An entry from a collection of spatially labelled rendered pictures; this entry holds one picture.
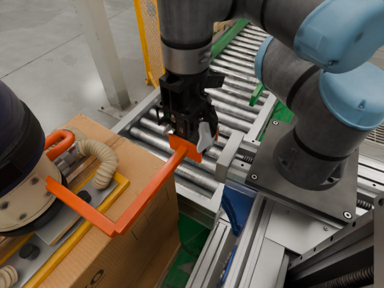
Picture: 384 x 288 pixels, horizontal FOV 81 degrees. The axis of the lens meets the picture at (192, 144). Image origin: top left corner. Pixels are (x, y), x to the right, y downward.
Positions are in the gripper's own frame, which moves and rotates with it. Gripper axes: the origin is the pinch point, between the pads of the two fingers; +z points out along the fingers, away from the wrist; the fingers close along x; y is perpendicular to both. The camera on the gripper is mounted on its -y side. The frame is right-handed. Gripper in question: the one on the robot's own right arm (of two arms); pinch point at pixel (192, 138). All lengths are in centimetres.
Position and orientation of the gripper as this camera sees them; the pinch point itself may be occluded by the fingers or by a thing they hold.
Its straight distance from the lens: 52.1
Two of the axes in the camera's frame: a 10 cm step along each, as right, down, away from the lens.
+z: 0.0, 6.4, 7.7
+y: -5.3, 6.5, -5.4
